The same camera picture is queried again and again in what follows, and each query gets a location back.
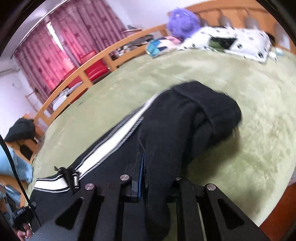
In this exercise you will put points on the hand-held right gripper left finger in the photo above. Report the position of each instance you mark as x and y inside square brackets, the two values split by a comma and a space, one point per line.
[138, 180]

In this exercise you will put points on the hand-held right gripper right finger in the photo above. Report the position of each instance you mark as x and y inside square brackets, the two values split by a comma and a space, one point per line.
[182, 190]

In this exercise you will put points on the black white striped pants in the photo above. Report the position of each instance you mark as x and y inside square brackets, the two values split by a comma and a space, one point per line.
[111, 160]

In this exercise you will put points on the black fleece pants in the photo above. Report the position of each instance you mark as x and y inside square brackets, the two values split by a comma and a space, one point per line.
[185, 120]

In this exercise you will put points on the person's left hand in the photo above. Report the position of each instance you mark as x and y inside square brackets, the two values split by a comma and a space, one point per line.
[24, 234]

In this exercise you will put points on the green bed blanket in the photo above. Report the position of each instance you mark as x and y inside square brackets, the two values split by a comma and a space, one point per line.
[254, 162]

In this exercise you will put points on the black garment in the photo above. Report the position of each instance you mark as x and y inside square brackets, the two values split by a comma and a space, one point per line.
[20, 129]

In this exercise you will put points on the red chair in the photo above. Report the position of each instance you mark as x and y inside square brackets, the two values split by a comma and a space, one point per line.
[72, 77]
[94, 66]

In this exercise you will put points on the colourful geometric pillow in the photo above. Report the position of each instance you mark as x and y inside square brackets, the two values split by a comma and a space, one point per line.
[157, 46]

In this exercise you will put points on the dark green cloth item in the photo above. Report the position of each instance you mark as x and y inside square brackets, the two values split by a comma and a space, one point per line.
[220, 43]

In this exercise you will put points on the red floral curtain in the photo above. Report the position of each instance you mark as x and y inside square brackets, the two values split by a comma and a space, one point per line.
[41, 62]
[92, 25]

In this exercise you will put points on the white patterned pillow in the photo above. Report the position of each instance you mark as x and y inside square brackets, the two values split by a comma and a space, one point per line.
[249, 44]

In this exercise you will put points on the purple plush toy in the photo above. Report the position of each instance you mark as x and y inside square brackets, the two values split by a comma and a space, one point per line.
[182, 22]

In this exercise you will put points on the pale blue small object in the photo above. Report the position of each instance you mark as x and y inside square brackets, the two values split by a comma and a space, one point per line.
[277, 52]

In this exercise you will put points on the silver curtain rod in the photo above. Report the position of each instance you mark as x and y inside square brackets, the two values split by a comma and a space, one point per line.
[46, 18]

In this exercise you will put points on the wooden bed frame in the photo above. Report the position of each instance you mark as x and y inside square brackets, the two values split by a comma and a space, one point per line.
[212, 10]

